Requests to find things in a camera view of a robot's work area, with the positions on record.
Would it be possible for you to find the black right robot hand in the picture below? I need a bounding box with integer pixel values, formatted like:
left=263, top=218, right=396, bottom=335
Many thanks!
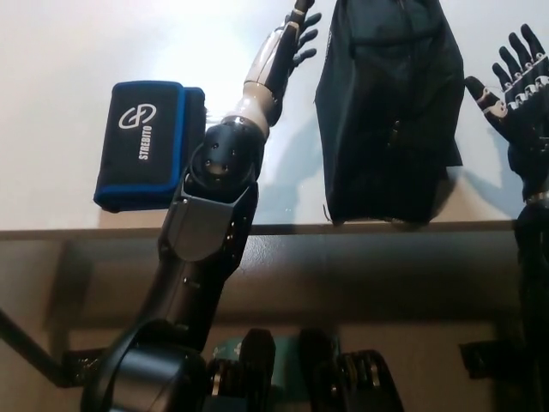
left=464, top=23, right=549, bottom=203

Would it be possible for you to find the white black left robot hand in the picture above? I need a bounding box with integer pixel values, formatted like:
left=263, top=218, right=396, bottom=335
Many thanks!
left=233, top=0, right=323, bottom=130

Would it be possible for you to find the black fabric lunch bag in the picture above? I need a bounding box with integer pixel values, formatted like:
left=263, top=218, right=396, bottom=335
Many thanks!
left=314, top=0, right=465, bottom=227

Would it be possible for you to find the black blue-trimmed Strebito notebook case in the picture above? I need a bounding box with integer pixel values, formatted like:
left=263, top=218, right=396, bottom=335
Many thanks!
left=92, top=81, right=208, bottom=213

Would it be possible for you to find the dark diagonal metal bar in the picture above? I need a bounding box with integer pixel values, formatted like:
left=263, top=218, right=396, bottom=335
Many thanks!
left=0, top=306, right=66, bottom=386

